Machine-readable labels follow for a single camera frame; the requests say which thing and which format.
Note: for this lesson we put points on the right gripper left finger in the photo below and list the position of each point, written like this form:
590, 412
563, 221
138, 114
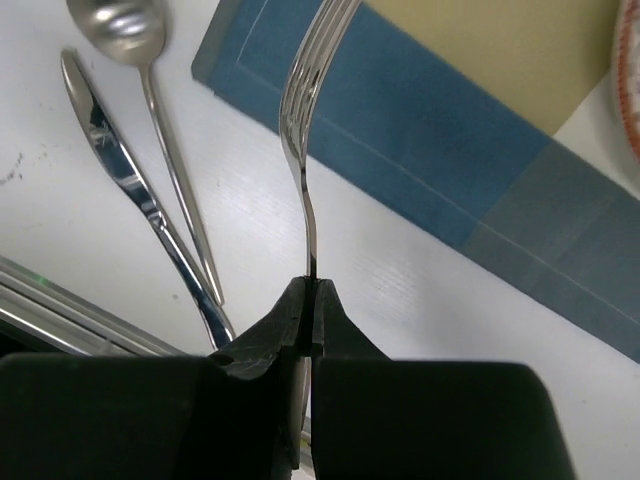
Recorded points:
113, 414

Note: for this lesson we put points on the blue beige checked placemat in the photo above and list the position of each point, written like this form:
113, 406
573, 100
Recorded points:
399, 123

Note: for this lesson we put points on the silver table knife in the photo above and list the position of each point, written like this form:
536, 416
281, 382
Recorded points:
122, 167

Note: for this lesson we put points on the floral patterned ceramic plate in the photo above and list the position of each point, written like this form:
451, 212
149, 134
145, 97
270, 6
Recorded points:
625, 72

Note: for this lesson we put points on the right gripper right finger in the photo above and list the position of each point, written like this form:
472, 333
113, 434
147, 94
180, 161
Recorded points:
378, 418

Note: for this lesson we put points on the silver fork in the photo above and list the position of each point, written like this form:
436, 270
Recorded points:
312, 302

